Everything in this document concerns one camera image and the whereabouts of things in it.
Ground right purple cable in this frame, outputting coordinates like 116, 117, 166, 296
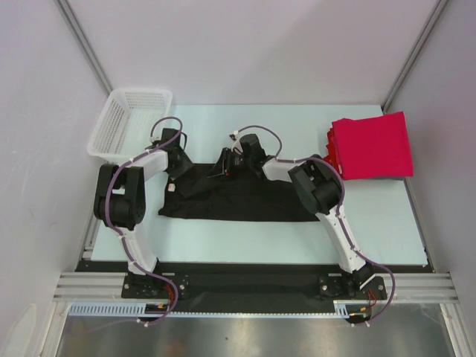
230, 125, 396, 328

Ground white plastic basket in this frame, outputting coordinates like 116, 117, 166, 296
86, 87, 173, 164

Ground aluminium front rail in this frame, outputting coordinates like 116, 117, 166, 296
53, 272, 459, 303

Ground aluminium frame post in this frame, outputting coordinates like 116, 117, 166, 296
380, 0, 451, 114
54, 0, 115, 97

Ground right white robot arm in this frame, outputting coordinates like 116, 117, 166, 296
218, 131, 376, 298

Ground red folded t shirt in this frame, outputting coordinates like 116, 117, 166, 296
324, 128, 343, 175

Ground right aluminium frame post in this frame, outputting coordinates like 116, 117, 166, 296
380, 0, 451, 114

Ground pink folded t shirt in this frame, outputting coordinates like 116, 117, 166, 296
331, 112, 414, 181

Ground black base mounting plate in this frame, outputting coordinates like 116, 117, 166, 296
74, 261, 436, 314

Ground black t shirt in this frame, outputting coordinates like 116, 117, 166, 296
158, 164, 318, 222

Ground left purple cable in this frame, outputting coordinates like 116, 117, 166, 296
103, 116, 187, 328

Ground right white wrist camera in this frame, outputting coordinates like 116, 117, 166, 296
230, 130, 242, 154

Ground white slotted cable duct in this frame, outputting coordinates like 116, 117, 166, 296
68, 300, 370, 319

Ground purple cable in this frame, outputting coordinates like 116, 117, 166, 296
103, 116, 187, 328
230, 125, 396, 328

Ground left aluminium frame post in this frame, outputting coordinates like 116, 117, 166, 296
54, 0, 115, 97

